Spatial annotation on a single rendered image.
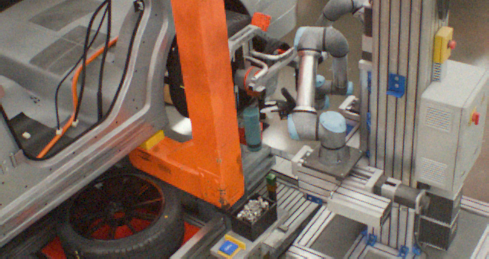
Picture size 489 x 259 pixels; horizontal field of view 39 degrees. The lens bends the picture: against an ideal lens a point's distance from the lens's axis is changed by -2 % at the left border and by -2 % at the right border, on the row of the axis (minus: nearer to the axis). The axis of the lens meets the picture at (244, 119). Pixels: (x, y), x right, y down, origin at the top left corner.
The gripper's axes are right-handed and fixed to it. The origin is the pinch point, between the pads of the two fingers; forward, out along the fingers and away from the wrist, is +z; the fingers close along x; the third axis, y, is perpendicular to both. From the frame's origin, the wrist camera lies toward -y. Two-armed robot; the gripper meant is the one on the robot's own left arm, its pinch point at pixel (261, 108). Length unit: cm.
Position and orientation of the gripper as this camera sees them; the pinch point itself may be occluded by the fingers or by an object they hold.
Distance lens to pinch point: 367.1
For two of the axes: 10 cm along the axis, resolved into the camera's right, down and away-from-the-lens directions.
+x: -1.3, -5.7, 8.1
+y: 0.9, 8.1, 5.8
